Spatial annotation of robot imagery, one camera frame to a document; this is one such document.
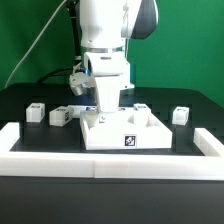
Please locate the white square tabletop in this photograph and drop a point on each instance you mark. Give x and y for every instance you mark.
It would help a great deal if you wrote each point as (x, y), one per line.
(127, 129)

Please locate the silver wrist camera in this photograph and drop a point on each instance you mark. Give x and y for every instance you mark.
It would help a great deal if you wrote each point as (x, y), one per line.
(79, 82)

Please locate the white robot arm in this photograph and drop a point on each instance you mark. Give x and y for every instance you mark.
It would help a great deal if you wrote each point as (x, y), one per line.
(106, 26)

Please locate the white U-shaped fence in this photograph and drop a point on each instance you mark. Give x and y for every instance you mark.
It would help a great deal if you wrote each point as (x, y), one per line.
(80, 165)

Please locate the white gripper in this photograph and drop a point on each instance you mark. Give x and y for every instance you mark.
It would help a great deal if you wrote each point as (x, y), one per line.
(111, 74)

